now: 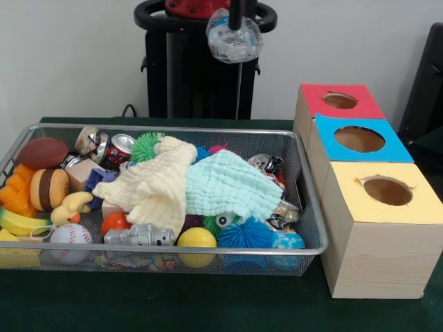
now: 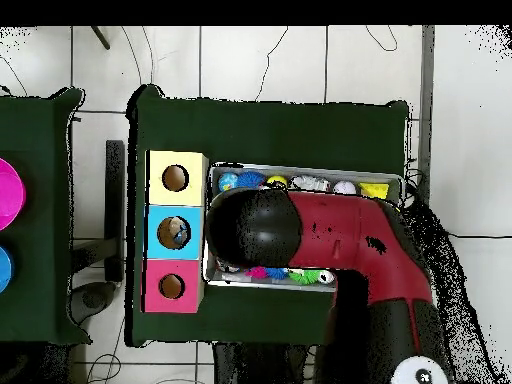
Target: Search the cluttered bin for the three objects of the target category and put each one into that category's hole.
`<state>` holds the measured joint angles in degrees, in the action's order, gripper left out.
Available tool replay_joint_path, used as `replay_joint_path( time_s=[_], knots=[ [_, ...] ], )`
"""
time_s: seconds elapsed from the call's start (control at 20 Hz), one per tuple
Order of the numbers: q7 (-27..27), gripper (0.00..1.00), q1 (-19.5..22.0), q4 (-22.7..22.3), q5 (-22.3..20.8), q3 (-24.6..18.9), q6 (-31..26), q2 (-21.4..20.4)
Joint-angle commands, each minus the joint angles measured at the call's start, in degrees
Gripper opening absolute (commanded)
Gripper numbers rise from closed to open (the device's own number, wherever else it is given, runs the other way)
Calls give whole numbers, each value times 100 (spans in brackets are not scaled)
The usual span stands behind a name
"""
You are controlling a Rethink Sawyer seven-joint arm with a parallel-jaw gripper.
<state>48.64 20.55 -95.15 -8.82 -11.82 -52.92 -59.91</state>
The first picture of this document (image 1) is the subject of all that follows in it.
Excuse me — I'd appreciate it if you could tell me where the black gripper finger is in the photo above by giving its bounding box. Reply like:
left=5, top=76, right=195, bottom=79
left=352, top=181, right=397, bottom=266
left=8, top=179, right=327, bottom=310
left=230, top=0, right=246, bottom=30

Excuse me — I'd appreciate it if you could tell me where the small clear plastic bottle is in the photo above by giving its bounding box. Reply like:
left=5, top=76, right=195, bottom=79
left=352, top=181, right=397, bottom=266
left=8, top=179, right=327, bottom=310
left=206, top=7, right=264, bottom=64

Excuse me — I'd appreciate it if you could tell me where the mint green cloth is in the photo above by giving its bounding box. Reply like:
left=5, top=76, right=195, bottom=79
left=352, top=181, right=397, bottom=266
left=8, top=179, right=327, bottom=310
left=185, top=150, right=283, bottom=222

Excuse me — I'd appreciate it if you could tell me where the pale yellow cloth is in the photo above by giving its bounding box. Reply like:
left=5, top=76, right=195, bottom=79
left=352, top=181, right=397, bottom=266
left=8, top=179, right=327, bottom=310
left=92, top=135, right=199, bottom=237

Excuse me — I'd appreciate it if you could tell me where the clear mesh bin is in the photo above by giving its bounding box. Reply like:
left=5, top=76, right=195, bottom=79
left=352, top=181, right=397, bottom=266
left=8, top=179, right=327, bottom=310
left=0, top=123, right=330, bottom=277

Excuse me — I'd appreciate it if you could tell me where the wooden box with three holes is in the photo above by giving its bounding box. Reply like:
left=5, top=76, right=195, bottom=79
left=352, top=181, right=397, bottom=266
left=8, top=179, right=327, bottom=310
left=293, top=84, right=443, bottom=299

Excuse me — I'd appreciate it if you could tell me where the blue fuzzy toy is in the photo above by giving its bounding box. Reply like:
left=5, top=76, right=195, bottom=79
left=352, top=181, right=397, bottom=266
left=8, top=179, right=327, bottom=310
left=194, top=145, right=213, bottom=164

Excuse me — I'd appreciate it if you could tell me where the silver and black can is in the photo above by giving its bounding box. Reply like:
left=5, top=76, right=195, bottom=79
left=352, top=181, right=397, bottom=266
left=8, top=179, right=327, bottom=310
left=248, top=154, right=284, bottom=176

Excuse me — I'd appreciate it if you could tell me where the green fuzzy toy with eyes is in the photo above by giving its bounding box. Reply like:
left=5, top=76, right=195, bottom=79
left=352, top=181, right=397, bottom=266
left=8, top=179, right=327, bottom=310
left=131, top=132, right=167, bottom=165

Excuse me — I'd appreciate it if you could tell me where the red soda can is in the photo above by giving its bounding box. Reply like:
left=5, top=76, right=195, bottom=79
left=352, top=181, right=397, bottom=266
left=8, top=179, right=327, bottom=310
left=105, top=133, right=136, bottom=168

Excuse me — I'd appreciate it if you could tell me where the crushed silver can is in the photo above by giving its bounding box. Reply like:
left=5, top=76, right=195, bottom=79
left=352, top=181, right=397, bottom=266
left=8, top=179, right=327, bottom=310
left=266, top=199, right=301, bottom=230
left=75, top=125, right=110, bottom=165

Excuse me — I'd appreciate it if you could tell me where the black chair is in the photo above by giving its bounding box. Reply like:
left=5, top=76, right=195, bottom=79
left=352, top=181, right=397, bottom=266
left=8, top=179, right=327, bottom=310
left=398, top=23, right=443, bottom=174

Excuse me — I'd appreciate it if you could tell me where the small green spiky toy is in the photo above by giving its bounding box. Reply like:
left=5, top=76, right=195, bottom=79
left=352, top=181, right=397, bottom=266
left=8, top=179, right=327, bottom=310
left=202, top=214, right=239, bottom=237

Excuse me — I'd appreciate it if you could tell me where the purple block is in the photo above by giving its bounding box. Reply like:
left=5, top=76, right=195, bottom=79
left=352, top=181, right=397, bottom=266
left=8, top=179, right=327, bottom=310
left=84, top=168, right=118, bottom=210

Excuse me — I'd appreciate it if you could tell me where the tan wooden cube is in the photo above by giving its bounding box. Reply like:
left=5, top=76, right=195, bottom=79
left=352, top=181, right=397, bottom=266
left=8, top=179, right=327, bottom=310
left=66, top=159, right=105, bottom=193

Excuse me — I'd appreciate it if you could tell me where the blue spiky ball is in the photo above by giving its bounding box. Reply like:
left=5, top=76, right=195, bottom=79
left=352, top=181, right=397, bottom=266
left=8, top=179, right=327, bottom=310
left=216, top=220, right=275, bottom=251

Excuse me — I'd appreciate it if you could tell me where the yellow ball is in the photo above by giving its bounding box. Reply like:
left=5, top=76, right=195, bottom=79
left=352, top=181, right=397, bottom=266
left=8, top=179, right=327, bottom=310
left=177, top=227, right=217, bottom=269

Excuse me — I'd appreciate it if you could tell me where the small wooden block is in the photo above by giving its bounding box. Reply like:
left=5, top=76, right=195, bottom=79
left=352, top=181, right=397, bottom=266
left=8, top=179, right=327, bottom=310
left=102, top=200, right=125, bottom=217

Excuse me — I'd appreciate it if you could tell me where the blue globe ball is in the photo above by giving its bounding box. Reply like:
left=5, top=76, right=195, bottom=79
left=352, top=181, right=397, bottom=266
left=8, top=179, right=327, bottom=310
left=270, top=230, right=306, bottom=270

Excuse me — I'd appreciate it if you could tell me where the brown toy football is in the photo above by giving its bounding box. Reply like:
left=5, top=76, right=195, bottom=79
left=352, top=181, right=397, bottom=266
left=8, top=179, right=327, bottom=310
left=15, top=137, right=70, bottom=171

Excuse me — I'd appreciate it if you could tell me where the small red ball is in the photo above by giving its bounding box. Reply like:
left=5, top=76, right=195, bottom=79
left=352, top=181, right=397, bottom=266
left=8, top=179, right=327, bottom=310
left=100, top=212, right=131, bottom=236

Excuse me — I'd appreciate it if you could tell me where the silver robot toy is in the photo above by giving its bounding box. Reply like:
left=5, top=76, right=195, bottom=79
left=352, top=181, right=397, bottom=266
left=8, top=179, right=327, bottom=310
left=104, top=223, right=177, bottom=248

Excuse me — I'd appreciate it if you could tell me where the yellow duck toy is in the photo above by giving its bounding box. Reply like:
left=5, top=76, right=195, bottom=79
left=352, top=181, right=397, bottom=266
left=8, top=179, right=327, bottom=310
left=50, top=191, right=94, bottom=226

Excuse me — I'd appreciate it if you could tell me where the toy hamburger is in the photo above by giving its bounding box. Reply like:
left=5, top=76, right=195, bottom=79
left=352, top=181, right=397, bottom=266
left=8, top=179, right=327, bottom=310
left=29, top=168, right=71, bottom=212

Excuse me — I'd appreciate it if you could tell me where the white baseball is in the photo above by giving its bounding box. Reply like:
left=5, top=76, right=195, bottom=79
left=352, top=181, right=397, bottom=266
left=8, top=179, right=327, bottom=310
left=48, top=223, right=93, bottom=266

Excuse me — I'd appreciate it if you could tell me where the yellow toy banana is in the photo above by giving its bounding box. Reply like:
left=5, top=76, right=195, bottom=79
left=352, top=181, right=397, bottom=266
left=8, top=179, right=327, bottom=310
left=0, top=207, right=53, bottom=237

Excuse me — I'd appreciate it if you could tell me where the yellow block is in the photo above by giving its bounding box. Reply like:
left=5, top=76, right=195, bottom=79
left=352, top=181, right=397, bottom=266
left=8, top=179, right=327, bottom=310
left=0, top=230, right=42, bottom=270

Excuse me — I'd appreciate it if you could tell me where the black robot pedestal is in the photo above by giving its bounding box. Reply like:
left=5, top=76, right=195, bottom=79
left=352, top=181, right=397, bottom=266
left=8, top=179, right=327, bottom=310
left=134, top=0, right=278, bottom=120

